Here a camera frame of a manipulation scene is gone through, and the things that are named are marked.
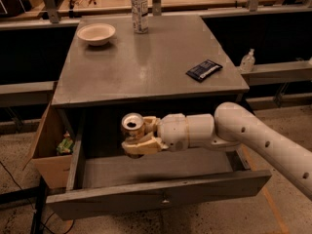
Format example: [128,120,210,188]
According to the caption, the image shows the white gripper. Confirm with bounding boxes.
[122,113,188,155]

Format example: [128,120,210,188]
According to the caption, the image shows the orange soda can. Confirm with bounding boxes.
[121,113,145,159]

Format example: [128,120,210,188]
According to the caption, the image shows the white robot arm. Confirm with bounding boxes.
[121,102,312,199]

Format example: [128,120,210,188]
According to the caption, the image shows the open grey top drawer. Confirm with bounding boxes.
[47,127,271,219]

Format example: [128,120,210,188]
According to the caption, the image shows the grey metal drawer cabinet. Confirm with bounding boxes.
[51,14,251,154]

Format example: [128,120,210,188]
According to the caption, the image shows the dark blue snack packet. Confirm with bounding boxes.
[186,59,222,82]

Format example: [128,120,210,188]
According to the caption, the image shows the green snack bag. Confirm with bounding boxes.
[57,133,74,156]

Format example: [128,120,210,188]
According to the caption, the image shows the brown cardboard box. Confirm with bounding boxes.
[21,81,73,191]

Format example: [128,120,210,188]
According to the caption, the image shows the white paper bowl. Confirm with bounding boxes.
[77,23,116,46]

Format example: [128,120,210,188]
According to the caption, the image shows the clear hand sanitizer bottle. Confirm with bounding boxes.
[240,49,255,72]

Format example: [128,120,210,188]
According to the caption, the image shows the clear plastic water bottle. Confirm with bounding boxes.
[131,0,148,33]

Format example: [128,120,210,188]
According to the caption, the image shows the black floor cable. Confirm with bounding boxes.
[0,161,76,234]

